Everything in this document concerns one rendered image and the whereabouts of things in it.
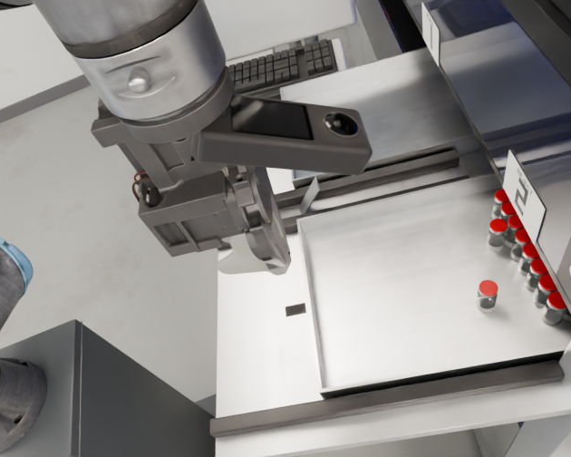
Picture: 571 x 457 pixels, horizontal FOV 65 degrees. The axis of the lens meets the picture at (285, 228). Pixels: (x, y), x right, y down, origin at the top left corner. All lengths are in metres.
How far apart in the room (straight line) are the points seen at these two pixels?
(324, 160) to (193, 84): 0.10
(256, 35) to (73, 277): 1.42
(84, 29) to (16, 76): 3.30
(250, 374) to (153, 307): 1.31
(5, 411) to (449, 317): 0.68
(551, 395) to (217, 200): 0.43
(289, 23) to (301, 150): 0.98
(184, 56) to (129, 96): 0.04
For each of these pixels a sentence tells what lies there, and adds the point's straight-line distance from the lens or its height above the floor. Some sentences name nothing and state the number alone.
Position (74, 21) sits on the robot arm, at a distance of 0.24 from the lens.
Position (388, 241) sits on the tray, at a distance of 0.67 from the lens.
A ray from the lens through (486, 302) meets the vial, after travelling 0.59.
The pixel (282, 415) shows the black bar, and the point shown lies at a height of 0.90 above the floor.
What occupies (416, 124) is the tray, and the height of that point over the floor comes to 0.88.
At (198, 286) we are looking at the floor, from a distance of 1.86.
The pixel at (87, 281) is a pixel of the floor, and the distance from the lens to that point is 2.18.
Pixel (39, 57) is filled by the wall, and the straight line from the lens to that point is 3.45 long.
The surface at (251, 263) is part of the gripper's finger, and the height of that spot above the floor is 1.13.
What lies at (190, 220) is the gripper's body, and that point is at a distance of 0.32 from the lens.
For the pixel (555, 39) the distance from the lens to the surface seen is 0.42.
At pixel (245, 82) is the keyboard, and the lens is 1.15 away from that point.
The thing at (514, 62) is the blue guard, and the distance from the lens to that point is 0.50.
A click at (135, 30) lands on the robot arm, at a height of 1.34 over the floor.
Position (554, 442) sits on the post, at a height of 0.76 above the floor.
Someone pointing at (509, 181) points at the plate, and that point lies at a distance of 0.56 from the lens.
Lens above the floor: 1.43
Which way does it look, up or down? 50 degrees down
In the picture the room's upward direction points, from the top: 24 degrees counter-clockwise
